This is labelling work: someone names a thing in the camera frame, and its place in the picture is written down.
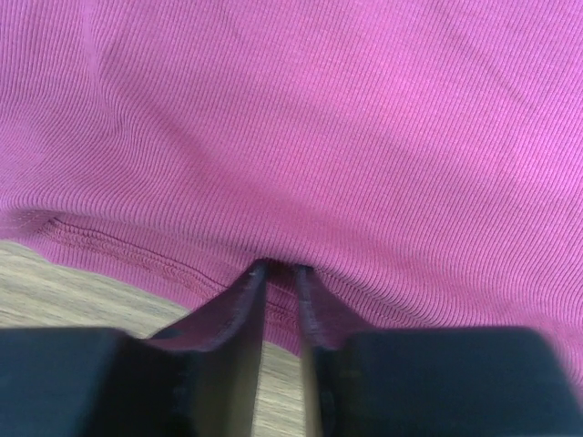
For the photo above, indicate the red tank top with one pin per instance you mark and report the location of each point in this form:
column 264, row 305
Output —
column 424, row 156

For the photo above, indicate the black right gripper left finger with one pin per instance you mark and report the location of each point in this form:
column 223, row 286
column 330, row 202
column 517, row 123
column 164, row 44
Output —
column 197, row 377

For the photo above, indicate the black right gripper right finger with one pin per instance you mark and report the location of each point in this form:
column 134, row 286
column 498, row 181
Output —
column 359, row 380

